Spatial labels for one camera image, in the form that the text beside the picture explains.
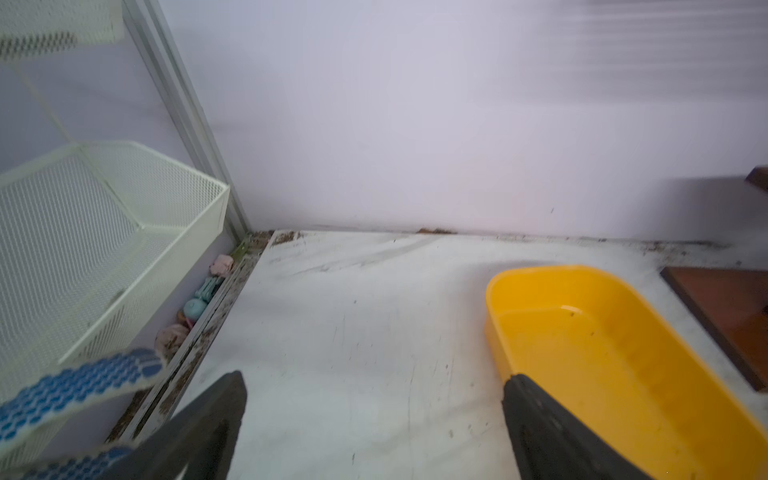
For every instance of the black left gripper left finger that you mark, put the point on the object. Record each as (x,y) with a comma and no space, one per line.
(197,443)

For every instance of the yellow plastic storage box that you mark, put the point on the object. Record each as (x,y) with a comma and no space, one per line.
(595,345)

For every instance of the white mesh lower shelf basket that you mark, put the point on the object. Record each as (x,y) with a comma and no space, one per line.
(94,238)

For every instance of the aluminium frame post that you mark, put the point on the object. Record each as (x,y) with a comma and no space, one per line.
(153,38)

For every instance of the brown wooden display stand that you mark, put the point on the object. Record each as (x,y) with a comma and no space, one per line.
(729,303)

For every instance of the small pastel toys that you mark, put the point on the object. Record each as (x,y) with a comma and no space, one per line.
(170,339)

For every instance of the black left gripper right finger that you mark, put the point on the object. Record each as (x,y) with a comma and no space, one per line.
(549,442)

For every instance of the white mesh shelf basket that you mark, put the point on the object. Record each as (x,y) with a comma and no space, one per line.
(33,28)
(94,238)

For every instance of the white mesh upper shelf basket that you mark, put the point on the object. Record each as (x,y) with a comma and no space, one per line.
(33,28)

